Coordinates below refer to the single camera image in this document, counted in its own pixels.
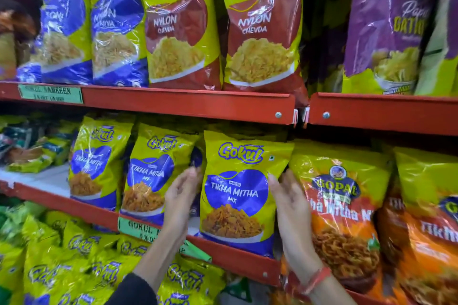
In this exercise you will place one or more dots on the tall yellow blue snack packet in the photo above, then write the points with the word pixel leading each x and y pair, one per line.
pixel 66 22
pixel 116 26

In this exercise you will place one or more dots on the green shelf label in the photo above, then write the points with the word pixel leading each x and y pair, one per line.
pixel 141 229
pixel 50 94

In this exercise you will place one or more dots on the yellow purple snack packet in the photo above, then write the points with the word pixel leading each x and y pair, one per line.
pixel 442 47
pixel 388 26

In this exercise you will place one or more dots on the person's right thumb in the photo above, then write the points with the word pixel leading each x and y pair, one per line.
pixel 274 186

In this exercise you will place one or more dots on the heap of small green packets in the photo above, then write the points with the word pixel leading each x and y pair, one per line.
pixel 32 151

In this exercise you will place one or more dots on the person's left fingers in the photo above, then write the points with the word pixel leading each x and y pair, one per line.
pixel 186 181

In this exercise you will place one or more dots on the yellow red snack packet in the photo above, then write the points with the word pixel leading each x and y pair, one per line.
pixel 179 29
pixel 263 29

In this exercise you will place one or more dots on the person's right hand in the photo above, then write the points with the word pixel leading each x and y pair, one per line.
pixel 295 222

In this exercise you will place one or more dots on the person's right forearm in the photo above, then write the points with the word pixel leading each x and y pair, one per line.
pixel 331 296

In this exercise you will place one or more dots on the red wrist band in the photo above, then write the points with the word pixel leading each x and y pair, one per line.
pixel 316 279

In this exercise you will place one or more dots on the black sleeve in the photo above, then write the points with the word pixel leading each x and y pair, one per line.
pixel 132 292

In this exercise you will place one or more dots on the person's left hand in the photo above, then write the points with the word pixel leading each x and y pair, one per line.
pixel 179 204

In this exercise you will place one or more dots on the pile of yellow packets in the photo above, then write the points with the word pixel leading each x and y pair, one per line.
pixel 64 265

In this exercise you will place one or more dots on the orange yellow snack packet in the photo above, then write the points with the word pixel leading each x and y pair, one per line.
pixel 341 208
pixel 425 229

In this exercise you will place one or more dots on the red metal shelf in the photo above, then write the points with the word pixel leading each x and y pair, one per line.
pixel 179 103
pixel 386 113
pixel 236 258

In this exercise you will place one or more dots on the person's left forearm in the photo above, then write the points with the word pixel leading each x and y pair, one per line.
pixel 157 262

